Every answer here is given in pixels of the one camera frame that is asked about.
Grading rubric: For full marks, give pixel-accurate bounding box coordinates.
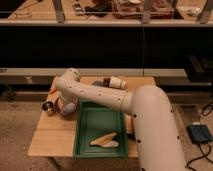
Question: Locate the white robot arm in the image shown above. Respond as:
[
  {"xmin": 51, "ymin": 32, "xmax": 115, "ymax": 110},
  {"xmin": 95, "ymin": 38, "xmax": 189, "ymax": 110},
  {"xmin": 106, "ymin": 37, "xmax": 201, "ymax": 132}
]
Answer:
[{"xmin": 55, "ymin": 68, "xmax": 186, "ymax": 171}]

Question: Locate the white spice bottle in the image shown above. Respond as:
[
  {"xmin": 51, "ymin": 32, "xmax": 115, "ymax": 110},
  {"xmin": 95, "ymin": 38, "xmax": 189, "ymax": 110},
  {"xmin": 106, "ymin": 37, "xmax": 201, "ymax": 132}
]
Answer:
[{"xmin": 103, "ymin": 76, "xmax": 126, "ymax": 90}]

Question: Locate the white grey towel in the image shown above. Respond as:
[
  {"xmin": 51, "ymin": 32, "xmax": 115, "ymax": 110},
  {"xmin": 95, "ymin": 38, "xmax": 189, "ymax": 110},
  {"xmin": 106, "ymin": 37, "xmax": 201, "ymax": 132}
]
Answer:
[{"xmin": 62, "ymin": 103, "xmax": 76, "ymax": 116}]

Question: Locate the purple bowl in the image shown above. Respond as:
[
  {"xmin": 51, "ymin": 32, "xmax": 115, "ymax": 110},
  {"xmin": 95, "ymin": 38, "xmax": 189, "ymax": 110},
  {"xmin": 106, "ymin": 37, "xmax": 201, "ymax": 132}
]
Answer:
[{"xmin": 54, "ymin": 98, "xmax": 73, "ymax": 117}]

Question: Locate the black foot pedal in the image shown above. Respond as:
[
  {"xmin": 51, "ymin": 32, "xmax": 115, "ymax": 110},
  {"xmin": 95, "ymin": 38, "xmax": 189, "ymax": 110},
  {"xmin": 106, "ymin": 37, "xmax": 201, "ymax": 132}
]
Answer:
[{"xmin": 186, "ymin": 125, "xmax": 213, "ymax": 144}]

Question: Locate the yellow banana peel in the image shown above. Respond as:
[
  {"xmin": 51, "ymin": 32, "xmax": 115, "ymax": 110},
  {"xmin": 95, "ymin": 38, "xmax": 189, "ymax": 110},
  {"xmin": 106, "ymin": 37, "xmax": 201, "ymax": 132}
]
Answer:
[{"xmin": 90, "ymin": 132, "xmax": 119, "ymax": 148}]

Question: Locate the small metal cup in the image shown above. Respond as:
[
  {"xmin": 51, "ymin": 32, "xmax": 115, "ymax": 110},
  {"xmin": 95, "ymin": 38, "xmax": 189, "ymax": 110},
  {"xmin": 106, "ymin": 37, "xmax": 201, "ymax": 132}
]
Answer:
[{"xmin": 42, "ymin": 101, "xmax": 54, "ymax": 116}]

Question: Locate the green plastic tray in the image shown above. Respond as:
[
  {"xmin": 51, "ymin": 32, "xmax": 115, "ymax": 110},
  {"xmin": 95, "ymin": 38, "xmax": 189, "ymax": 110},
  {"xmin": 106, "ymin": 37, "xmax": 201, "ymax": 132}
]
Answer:
[{"xmin": 73, "ymin": 100, "xmax": 128, "ymax": 158}]

